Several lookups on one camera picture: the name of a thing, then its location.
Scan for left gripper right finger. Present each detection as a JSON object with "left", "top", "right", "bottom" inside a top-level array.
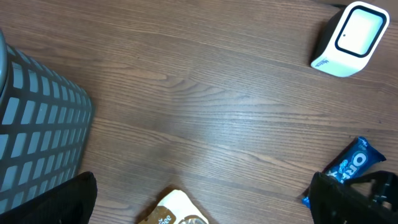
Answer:
[{"left": 310, "top": 182, "right": 397, "bottom": 224}]

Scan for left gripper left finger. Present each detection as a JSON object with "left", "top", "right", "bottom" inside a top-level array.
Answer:
[{"left": 1, "top": 172, "right": 98, "bottom": 224}]

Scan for white barcode scanner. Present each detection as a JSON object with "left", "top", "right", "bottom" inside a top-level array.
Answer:
[{"left": 310, "top": 1, "right": 390, "bottom": 77}]

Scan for beige brown cookie bag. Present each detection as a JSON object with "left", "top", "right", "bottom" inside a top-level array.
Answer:
[{"left": 139, "top": 190, "right": 209, "bottom": 224}]

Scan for grey plastic basket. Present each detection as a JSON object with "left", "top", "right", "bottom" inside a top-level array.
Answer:
[{"left": 1, "top": 38, "right": 95, "bottom": 213}]

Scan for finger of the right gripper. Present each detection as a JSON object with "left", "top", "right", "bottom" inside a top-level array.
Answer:
[{"left": 345, "top": 170, "right": 397, "bottom": 212}]

